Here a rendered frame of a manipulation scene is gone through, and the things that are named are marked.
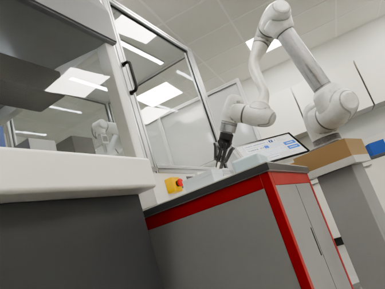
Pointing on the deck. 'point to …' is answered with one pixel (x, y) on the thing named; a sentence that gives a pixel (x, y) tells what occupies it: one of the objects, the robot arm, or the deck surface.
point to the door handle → (132, 76)
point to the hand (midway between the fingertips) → (218, 168)
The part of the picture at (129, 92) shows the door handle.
